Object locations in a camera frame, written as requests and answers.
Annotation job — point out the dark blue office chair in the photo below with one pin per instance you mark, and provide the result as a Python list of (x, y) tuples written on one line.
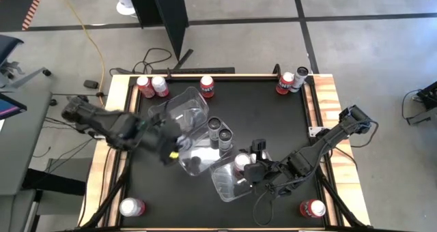
[(8, 46)]

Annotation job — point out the grey desk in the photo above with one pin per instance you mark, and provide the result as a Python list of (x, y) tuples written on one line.
[(24, 146)]

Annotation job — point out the black mat with orange edge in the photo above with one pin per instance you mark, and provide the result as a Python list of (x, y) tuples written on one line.
[(15, 7)]

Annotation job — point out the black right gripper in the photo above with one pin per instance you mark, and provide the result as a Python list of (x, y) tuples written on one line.
[(273, 172)]

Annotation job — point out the black diagonal frame strut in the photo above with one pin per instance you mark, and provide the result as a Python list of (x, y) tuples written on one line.
[(336, 194), (109, 194)]

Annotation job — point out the long black power strip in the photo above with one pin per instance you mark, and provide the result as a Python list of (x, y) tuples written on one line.
[(205, 70)]

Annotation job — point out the black partition panel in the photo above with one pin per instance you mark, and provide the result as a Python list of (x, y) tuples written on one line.
[(167, 17)]

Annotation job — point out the monitor with blue screen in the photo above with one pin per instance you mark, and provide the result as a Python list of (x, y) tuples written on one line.
[(8, 107)]

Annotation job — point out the black desk base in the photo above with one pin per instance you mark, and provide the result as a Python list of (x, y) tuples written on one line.
[(54, 182)]

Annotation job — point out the red Fanta can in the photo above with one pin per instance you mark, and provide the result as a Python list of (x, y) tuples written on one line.
[(146, 88), (207, 87), (284, 84), (312, 209)]

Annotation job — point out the grey stand leg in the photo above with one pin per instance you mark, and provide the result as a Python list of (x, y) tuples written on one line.
[(425, 116)]

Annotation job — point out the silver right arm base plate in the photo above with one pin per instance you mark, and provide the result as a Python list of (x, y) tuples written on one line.
[(314, 131)]

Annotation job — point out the small black power adapter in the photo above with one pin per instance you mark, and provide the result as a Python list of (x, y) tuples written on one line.
[(91, 84)]

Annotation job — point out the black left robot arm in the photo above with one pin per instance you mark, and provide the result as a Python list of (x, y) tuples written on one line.
[(112, 126)]

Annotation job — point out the black aluminium table frame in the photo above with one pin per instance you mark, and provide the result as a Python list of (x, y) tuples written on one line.
[(311, 102)]

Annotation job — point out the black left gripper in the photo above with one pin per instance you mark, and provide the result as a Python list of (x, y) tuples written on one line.
[(160, 140)]

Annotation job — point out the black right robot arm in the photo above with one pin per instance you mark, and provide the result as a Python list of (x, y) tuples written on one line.
[(327, 140)]

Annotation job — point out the black equipment box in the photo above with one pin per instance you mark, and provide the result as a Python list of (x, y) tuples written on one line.
[(428, 97)]

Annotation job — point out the white cylindrical stand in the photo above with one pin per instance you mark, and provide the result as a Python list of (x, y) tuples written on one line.
[(123, 1)]

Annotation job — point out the clear plastic bin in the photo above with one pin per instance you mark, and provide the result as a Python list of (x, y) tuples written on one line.
[(227, 187), (191, 102), (205, 150)]

